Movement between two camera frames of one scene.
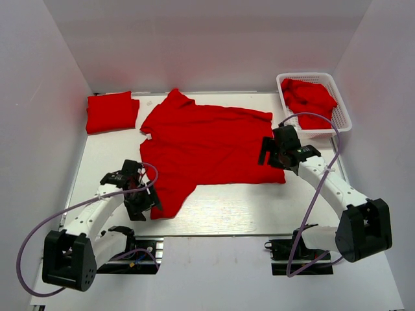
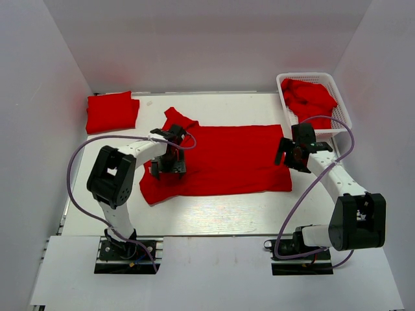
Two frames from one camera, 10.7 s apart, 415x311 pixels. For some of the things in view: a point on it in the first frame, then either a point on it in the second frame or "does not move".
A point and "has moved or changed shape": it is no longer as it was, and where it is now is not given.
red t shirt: [189, 144] has moved or changed shape
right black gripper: [268, 146] to [286, 145]
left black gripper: [151, 199] to [178, 166]
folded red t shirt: [111, 112] does not move
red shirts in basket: [305, 96] does not move
